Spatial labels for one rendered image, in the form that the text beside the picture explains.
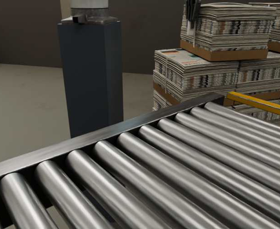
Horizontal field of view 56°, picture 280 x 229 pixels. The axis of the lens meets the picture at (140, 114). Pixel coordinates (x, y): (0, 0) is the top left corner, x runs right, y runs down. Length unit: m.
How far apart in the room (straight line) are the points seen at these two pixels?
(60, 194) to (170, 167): 0.21
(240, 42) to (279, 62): 0.28
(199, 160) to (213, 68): 0.76
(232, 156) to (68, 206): 0.34
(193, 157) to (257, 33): 0.88
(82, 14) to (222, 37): 0.60
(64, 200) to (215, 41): 0.96
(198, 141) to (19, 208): 0.39
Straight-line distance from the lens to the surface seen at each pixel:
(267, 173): 0.56
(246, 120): 0.77
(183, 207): 0.44
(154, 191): 0.47
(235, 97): 0.87
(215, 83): 1.29
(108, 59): 1.12
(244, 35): 1.30
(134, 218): 0.42
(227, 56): 1.27
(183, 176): 0.51
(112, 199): 0.46
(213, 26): 1.22
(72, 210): 0.45
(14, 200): 0.49
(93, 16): 1.12
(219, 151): 0.60
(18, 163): 0.58
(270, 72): 1.49
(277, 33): 1.60
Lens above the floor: 1.10
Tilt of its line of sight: 24 degrees down
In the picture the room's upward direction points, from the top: straight up
